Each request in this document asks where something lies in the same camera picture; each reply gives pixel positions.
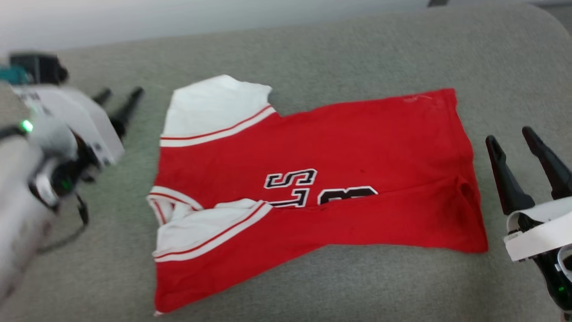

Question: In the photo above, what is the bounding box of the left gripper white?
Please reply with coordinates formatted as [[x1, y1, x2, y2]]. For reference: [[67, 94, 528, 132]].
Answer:
[[13, 85, 145, 168]]

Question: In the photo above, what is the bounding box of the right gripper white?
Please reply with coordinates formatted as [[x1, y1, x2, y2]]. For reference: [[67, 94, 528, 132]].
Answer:
[[485, 126, 572, 263]]

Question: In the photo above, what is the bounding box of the red number 23 basketball jersey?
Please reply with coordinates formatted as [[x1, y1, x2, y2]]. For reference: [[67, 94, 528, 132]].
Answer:
[[147, 74, 489, 316]]

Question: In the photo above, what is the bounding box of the teal connector cable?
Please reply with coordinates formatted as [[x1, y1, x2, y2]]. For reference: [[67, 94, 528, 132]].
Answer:
[[0, 65, 28, 85]]

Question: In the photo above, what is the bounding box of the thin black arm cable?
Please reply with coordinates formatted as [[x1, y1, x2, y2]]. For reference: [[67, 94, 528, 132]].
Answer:
[[36, 192, 90, 256]]

